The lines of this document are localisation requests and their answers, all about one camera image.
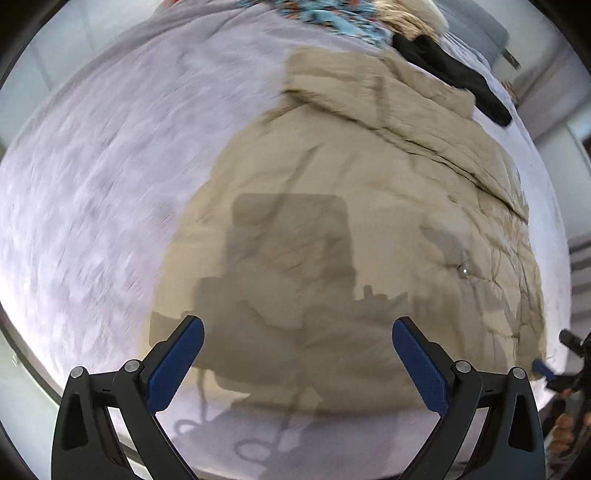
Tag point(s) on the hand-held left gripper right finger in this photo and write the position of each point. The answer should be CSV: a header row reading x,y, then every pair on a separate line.
x,y
422,364

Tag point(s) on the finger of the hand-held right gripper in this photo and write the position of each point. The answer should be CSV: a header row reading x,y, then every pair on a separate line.
x,y
572,342
544,370

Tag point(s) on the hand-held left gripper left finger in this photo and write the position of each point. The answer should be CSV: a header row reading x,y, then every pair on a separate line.
x,y
178,364

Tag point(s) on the beige puffer jacket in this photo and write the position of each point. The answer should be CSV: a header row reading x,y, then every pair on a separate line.
x,y
351,221

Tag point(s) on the lavender fleece bed blanket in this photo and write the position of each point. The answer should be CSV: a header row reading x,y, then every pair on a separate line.
x,y
115,184

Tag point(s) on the black folded garment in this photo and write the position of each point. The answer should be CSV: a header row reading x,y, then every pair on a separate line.
x,y
457,74

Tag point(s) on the grey quilted headboard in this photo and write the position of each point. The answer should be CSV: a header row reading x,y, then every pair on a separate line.
x,y
475,23

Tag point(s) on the beige striped fleece blanket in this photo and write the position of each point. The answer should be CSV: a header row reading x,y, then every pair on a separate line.
x,y
411,16

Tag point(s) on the blue cartoon print pajamas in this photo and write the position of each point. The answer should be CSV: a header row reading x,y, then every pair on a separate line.
x,y
332,18

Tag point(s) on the black wall switch panel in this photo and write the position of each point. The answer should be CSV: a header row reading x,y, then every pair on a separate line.
x,y
513,60

